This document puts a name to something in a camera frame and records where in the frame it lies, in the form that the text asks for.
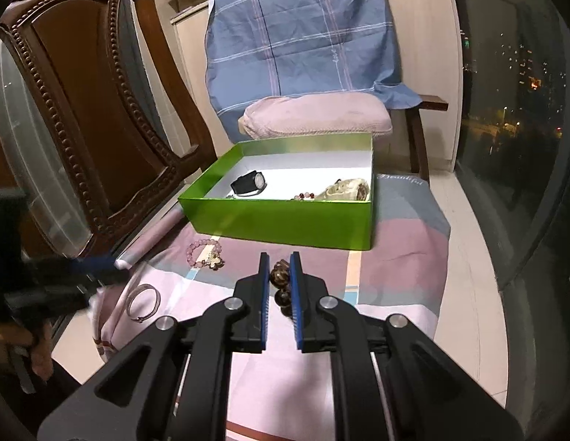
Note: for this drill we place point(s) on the wooden armchair frame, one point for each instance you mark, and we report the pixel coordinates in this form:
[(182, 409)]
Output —
[(417, 150)]

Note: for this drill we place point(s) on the person's left hand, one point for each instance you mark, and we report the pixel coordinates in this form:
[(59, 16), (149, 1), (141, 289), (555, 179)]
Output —
[(13, 335)]

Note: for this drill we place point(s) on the carved dark wooden chair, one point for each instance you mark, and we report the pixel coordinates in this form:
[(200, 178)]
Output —
[(121, 171)]

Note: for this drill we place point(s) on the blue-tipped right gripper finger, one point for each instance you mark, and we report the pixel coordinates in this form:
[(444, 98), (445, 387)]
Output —
[(93, 265)]

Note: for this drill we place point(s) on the gold flower brooch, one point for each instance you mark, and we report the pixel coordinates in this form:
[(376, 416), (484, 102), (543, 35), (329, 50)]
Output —
[(214, 261)]

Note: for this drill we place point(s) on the green cardboard box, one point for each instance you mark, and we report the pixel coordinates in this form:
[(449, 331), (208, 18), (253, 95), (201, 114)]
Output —
[(296, 170)]

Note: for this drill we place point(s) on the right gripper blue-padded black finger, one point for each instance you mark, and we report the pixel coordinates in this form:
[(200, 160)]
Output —
[(390, 380), (171, 382)]

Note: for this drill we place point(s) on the dark glass window frame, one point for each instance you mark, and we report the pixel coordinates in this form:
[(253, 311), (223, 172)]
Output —
[(513, 162)]

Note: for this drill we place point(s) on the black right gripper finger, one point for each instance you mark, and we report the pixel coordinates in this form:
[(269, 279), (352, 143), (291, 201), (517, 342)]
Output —
[(105, 278)]

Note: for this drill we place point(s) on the pink cushion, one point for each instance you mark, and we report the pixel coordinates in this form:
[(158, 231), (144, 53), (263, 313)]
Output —
[(315, 114)]

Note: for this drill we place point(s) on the silver bangle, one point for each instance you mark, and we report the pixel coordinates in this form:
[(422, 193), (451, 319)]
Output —
[(134, 294)]

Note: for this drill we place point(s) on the cream digital watch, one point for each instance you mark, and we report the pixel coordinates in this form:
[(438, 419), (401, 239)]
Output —
[(354, 189)]

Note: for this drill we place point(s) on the pink plaid bed sheet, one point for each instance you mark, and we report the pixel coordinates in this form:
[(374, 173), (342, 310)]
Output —
[(281, 392)]

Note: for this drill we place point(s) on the blue plaid cloth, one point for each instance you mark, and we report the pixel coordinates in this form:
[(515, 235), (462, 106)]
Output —
[(287, 48)]

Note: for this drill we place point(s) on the black wrist watch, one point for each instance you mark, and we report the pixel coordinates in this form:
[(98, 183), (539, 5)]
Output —
[(251, 183)]

